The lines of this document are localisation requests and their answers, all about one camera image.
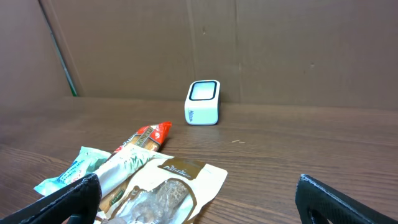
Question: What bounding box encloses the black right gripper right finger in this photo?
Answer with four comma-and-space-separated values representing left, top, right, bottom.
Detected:
295, 174, 397, 224

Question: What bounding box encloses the green white pole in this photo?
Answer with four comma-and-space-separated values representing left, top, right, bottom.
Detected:
38, 0, 78, 97

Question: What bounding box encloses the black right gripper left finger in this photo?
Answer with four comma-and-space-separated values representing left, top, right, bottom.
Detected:
1, 173, 102, 224

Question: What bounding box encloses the white cream tube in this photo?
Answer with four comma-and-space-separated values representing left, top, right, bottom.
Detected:
94, 146, 172, 198

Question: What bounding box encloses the brown white nut pouch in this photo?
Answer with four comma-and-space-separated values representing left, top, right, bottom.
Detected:
95, 157, 228, 224

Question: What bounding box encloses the white barcode scanner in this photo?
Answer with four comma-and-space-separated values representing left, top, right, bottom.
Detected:
184, 80, 221, 126

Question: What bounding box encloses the teal snack packet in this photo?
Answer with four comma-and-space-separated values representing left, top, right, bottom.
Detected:
34, 146, 111, 196

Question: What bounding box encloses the orange spaghetti packet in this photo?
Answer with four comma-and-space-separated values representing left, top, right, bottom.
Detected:
99, 121, 172, 213

